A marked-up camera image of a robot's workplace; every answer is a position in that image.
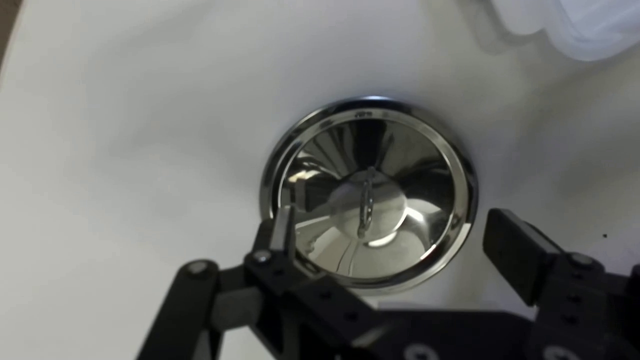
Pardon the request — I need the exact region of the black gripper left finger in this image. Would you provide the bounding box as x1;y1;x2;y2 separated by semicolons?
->
135;210;374;360

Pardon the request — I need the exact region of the silver round lid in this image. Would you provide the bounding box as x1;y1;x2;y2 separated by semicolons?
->
260;96;477;295

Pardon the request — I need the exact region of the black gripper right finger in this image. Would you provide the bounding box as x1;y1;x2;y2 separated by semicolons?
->
481;208;640;360

